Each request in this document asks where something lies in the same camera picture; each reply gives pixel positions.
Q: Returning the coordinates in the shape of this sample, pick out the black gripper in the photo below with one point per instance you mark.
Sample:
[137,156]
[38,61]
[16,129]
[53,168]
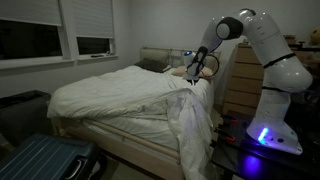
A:
[191,77]

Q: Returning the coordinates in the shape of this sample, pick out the white duvet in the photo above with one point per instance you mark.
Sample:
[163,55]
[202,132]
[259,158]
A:
[133,90]

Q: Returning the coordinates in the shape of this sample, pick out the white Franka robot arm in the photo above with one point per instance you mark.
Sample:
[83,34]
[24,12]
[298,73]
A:
[276,110]

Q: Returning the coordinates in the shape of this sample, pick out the pink pillow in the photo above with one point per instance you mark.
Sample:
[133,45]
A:
[206,71]

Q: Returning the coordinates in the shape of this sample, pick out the dark grey pillow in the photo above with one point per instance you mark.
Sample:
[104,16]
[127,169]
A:
[151,65]

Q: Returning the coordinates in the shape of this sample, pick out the beige padded headboard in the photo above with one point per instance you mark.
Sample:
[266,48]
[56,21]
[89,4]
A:
[156,54]

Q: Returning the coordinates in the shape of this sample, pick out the wooden dresser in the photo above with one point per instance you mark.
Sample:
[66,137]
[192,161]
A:
[245,76]

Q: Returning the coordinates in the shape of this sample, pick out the red black clamp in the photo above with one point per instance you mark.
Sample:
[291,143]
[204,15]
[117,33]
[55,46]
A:
[225,136]
[230,120]

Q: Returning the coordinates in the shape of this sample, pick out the white mattress sheet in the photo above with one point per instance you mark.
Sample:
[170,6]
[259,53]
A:
[143,131]

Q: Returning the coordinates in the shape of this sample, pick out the small dark remote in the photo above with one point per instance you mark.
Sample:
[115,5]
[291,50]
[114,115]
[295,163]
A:
[97,55]

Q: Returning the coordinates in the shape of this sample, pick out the small brown object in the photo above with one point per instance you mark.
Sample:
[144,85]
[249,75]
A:
[290,39]

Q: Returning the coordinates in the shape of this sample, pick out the narrow window with white blind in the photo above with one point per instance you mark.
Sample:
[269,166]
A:
[93,45]

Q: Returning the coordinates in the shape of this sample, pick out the black mounting bar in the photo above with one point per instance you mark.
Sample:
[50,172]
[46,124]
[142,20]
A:
[308,46]

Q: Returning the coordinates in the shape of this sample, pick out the black robot table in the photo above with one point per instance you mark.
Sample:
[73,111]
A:
[283,163]

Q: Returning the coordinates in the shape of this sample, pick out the yellow plush toy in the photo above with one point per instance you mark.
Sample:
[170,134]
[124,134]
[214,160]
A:
[315,36]

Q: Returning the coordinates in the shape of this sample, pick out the blue hard suitcase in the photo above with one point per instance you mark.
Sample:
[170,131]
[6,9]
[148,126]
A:
[43,156]

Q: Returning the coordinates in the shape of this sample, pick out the wide window with white blind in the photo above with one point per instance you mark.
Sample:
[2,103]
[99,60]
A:
[30,40]

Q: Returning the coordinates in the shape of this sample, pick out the dark storage ottoman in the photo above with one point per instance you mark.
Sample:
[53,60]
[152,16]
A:
[23,116]

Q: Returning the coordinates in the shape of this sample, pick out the light wooden bed frame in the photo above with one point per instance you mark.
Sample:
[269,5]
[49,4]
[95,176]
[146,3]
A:
[140,156]

